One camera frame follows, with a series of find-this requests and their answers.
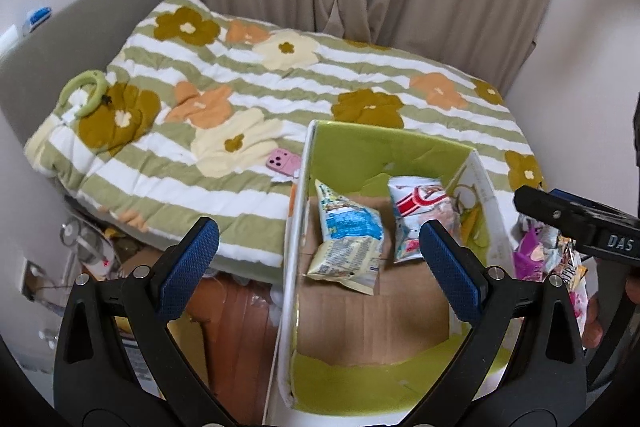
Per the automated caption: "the dark purple snack packet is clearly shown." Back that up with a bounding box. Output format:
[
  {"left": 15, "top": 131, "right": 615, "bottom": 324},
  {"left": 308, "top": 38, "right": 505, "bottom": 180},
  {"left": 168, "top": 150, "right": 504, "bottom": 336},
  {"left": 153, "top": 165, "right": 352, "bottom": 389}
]
[{"left": 544, "top": 234, "right": 588, "bottom": 291}]

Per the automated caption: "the small pink white packet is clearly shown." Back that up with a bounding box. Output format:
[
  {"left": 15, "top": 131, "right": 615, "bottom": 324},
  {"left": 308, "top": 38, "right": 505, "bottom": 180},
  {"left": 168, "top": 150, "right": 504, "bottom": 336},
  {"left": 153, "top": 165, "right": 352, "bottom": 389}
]
[{"left": 570, "top": 279, "right": 589, "bottom": 335}]

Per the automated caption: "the purple chip bag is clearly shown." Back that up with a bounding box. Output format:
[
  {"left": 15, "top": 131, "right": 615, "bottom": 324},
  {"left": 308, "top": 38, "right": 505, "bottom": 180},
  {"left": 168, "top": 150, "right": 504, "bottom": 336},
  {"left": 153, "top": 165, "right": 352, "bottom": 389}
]
[{"left": 513, "top": 229, "right": 546, "bottom": 282}]

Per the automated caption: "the person's right hand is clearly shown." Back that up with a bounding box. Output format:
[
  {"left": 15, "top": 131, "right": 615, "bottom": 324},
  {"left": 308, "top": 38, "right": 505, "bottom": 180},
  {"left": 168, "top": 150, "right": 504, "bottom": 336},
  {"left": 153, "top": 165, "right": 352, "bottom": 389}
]
[{"left": 580, "top": 275, "right": 640, "bottom": 350}]

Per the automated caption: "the red white snack packet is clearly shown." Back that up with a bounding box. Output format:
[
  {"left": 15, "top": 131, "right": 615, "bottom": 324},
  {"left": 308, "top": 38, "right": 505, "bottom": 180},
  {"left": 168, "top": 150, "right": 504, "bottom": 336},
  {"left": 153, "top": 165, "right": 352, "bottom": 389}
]
[{"left": 387, "top": 176, "right": 460, "bottom": 263}]

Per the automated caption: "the green lined cardboard box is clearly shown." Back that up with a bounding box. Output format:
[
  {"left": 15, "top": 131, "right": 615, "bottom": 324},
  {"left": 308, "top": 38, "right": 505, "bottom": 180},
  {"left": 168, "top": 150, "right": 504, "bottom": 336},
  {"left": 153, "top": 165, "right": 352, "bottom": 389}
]
[{"left": 265, "top": 120, "right": 518, "bottom": 426}]

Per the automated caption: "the blue white snack packet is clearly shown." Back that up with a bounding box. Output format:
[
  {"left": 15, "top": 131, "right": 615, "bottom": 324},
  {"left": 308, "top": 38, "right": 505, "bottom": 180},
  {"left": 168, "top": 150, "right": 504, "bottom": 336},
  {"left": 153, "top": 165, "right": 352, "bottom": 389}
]
[{"left": 306, "top": 180, "right": 385, "bottom": 296}]

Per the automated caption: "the floral striped quilt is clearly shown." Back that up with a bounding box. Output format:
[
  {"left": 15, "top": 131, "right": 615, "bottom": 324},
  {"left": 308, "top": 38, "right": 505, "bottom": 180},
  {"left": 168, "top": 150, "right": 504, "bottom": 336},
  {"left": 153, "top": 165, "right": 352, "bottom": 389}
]
[{"left": 24, "top": 0, "right": 544, "bottom": 281}]

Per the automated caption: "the pink smartphone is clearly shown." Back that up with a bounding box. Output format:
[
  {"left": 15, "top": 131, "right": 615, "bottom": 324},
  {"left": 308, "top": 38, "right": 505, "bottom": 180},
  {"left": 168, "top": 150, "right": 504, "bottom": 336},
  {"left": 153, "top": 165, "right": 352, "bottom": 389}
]
[{"left": 266, "top": 148, "right": 302, "bottom": 178}]

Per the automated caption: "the grey upholstered headboard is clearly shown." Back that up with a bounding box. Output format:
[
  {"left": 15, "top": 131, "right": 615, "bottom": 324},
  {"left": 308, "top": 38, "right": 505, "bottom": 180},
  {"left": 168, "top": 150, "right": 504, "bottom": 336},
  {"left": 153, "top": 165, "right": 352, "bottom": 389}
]
[{"left": 1, "top": 0, "right": 163, "bottom": 143}]

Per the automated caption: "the green ring toy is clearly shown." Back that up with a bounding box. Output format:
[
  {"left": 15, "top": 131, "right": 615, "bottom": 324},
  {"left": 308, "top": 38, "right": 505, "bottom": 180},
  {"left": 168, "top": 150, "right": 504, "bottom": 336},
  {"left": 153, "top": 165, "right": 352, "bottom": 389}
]
[{"left": 58, "top": 69, "right": 108, "bottom": 119}]

